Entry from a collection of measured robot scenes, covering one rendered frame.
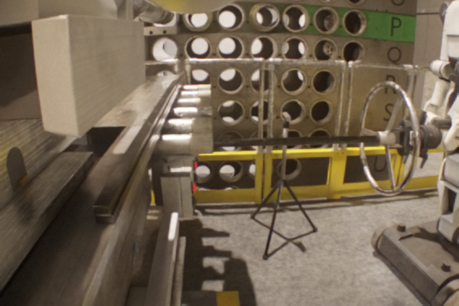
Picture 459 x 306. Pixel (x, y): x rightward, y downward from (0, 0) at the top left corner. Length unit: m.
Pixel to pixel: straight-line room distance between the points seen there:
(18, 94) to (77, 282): 0.26
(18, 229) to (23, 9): 0.26
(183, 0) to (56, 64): 0.54
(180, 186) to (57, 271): 0.65
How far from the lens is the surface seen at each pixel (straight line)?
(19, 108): 0.49
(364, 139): 1.08
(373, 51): 3.21
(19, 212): 0.45
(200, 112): 1.27
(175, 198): 1.01
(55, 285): 0.40
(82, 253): 0.44
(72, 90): 0.35
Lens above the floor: 1.19
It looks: 18 degrees down
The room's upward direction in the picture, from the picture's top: straight up
